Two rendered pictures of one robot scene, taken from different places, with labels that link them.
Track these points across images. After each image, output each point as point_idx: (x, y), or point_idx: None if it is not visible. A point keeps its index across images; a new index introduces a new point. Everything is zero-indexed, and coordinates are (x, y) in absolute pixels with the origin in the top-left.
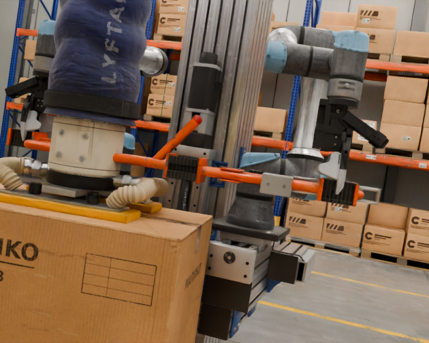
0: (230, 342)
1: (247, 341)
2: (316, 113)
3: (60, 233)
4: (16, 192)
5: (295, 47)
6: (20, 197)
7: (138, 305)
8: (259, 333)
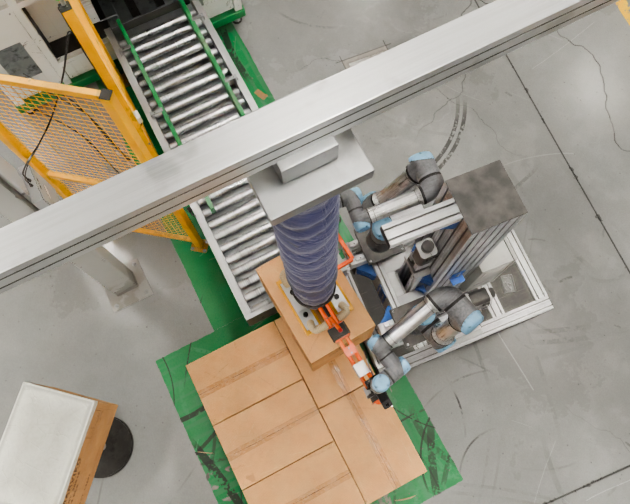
0: (590, 210)
1: (608, 217)
2: (445, 333)
3: (287, 324)
4: (285, 290)
5: (376, 353)
6: (284, 296)
7: (305, 356)
8: None
